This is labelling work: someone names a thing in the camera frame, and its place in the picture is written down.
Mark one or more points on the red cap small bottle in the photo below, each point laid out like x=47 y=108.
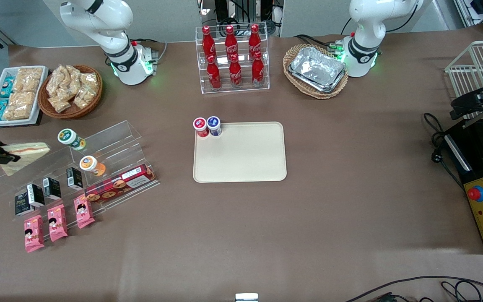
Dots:
x=200 y=125

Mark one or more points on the clear bag of crackers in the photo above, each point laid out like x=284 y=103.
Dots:
x=60 y=104
x=84 y=96
x=73 y=77
x=56 y=82
x=89 y=80

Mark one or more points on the red cola bottle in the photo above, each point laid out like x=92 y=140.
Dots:
x=208 y=42
x=258 y=71
x=235 y=73
x=230 y=41
x=254 y=40
x=214 y=74

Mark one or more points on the clear acrylic bottle rack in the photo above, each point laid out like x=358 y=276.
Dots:
x=233 y=90

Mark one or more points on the white rectangular dish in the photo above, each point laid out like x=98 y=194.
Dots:
x=40 y=98

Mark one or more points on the green cap small bottle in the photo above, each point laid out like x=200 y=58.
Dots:
x=68 y=137

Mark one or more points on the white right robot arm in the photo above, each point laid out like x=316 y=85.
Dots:
x=120 y=63

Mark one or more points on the triangle sandwich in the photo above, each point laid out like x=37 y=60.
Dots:
x=27 y=153

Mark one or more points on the red emergency stop button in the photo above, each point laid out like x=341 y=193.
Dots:
x=475 y=193

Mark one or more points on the brown wicker basket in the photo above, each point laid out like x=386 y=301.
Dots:
x=74 y=113

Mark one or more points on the clear acrylic tiered stand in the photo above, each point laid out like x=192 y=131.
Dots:
x=115 y=138

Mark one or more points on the light wicker basket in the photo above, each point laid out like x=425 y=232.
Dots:
x=294 y=82

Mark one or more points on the orange cap small bottle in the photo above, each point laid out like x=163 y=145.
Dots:
x=89 y=163

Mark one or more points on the blue cap small bottle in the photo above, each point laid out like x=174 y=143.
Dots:
x=214 y=123

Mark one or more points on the small black carton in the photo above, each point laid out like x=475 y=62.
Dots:
x=74 y=178
x=52 y=188
x=21 y=204
x=37 y=195

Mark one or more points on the aluminium foil tray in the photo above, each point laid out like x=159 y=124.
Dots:
x=317 y=65
x=329 y=89

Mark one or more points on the red cookie box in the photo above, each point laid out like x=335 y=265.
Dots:
x=120 y=183

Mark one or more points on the beige plastic tray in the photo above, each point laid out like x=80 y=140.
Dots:
x=245 y=155

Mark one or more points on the black sealing machine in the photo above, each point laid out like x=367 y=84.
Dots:
x=474 y=142

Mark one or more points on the pink snack packet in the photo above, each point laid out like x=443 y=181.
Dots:
x=34 y=234
x=84 y=212
x=57 y=223

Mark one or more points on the wrapped rice cracker pack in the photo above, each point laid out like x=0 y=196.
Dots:
x=17 y=112
x=23 y=99
x=29 y=79

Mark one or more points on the teal snack packet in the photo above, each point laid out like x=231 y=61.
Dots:
x=0 y=110
x=7 y=86

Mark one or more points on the grey arm base connector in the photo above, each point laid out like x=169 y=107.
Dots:
x=151 y=56

